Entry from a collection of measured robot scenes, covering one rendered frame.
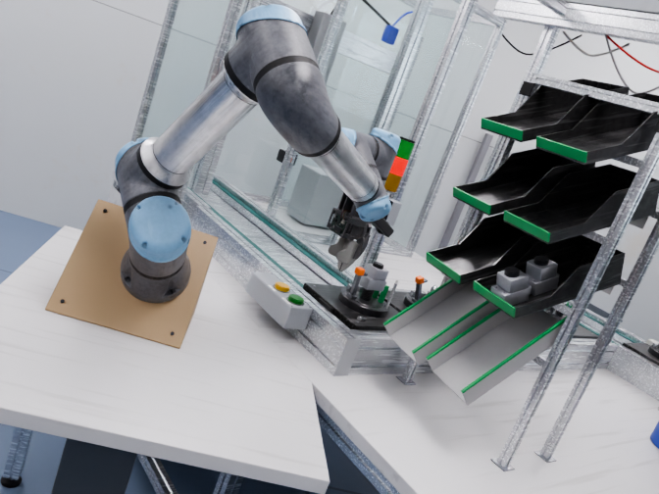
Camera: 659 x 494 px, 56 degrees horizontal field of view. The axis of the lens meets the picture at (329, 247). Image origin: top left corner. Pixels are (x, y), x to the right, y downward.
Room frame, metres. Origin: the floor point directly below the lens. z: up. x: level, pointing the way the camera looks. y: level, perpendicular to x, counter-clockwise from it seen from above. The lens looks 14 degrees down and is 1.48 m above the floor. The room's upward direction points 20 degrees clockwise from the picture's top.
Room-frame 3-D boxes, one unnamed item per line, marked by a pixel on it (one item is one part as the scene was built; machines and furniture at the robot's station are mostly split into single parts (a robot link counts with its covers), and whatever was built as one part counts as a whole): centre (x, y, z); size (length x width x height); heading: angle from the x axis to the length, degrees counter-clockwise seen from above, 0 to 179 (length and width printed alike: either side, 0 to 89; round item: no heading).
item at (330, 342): (1.70, 0.16, 0.91); 0.89 x 0.06 x 0.11; 41
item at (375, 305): (1.59, -0.14, 0.98); 0.14 x 0.14 x 0.02
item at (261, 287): (1.51, 0.08, 0.93); 0.21 x 0.07 x 0.06; 41
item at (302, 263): (1.83, 0.04, 0.91); 0.84 x 0.28 x 0.10; 41
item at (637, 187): (1.40, -0.47, 1.26); 0.36 x 0.21 x 0.80; 41
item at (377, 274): (1.60, -0.15, 1.06); 0.08 x 0.04 x 0.07; 131
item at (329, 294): (1.59, -0.14, 0.96); 0.24 x 0.24 x 0.02; 41
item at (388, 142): (1.50, -0.03, 1.37); 0.09 x 0.08 x 0.11; 137
